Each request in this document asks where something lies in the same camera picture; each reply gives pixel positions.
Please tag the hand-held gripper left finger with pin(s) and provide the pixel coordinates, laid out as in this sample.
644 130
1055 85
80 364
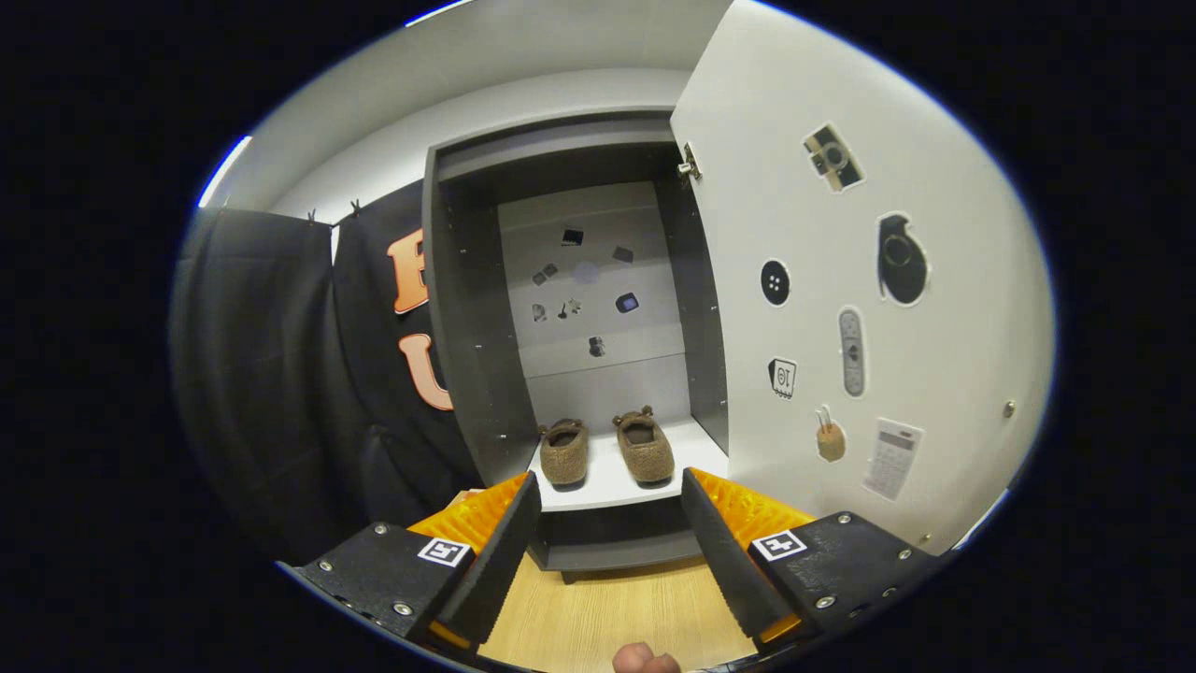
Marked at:
495 561

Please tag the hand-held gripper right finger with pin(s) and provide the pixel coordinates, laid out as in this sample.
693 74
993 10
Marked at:
729 561

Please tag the brown fuzzy shoe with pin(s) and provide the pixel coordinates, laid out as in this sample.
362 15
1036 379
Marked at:
564 458
647 453

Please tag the dark grey shoe cabinet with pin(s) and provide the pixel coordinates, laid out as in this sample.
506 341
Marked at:
476 327

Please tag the beige shoe cabinet door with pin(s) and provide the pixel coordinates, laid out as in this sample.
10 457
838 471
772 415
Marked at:
972 234

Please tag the metal door hinge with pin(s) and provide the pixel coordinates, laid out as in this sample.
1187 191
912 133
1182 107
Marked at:
690 164

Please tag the black backdrop cloth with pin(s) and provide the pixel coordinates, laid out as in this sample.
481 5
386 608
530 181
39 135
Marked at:
262 374

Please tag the narrow ceiling light strip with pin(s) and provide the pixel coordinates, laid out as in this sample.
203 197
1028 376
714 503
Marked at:
224 173

